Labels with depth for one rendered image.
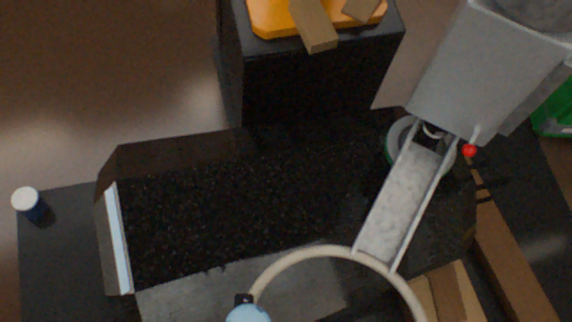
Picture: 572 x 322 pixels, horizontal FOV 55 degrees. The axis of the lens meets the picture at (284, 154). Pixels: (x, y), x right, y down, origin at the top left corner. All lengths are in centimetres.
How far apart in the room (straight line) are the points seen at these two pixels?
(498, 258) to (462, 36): 150
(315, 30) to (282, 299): 86
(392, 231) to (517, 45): 62
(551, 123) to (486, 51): 168
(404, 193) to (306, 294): 42
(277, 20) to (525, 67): 99
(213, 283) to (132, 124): 124
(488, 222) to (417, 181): 105
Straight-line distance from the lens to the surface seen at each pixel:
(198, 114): 261
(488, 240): 252
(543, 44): 113
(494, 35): 114
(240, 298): 133
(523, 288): 253
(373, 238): 150
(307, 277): 162
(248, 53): 189
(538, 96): 122
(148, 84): 272
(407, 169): 154
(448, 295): 226
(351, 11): 198
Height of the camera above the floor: 229
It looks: 65 degrees down
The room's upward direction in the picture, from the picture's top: 12 degrees clockwise
